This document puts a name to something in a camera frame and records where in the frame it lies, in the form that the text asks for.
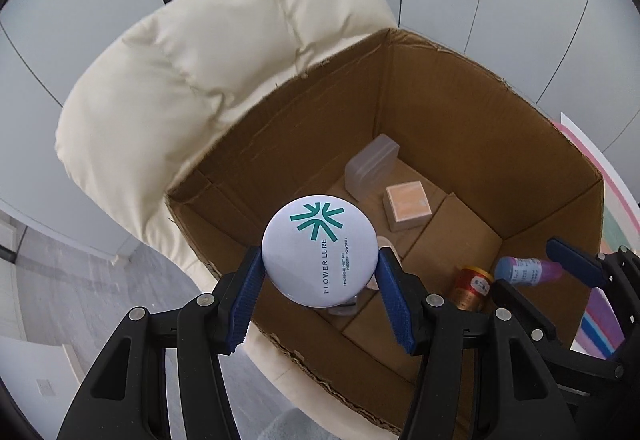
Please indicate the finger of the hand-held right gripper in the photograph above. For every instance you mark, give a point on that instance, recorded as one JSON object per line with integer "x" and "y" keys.
{"x": 570, "y": 261}
{"x": 525, "y": 307}

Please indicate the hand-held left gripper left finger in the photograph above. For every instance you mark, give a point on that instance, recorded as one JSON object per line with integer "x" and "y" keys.
{"x": 245, "y": 305}

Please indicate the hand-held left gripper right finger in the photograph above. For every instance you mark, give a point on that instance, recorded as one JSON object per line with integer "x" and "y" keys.
{"x": 395, "y": 300}

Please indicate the small blue purple bottle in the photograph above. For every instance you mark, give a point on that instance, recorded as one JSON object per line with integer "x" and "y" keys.
{"x": 525, "y": 270}

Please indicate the red metal can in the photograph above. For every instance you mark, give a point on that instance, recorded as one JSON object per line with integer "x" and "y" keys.
{"x": 470, "y": 287}

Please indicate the tan round sponge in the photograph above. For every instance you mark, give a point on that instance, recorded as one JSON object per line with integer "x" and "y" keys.
{"x": 385, "y": 241}

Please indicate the white round powder compact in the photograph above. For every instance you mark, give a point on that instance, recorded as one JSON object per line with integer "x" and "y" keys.
{"x": 320, "y": 245}

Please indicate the white square box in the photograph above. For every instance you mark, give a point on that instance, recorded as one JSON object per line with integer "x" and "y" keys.
{"x": 407, "y": 205}

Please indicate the brown cardboard box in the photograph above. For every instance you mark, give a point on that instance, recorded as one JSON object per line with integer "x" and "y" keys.
{"x": 450, "y": 145}

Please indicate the striped colourful cloth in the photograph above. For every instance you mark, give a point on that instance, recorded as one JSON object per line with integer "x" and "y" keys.
{"x": 607, "y": 320}

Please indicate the cream padded armchair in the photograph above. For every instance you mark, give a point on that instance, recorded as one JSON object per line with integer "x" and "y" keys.
{"x": 175, "y": 70}

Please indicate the white wall socket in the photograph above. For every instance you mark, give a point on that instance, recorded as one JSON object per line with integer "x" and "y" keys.
{"x": 45, "y": 386}

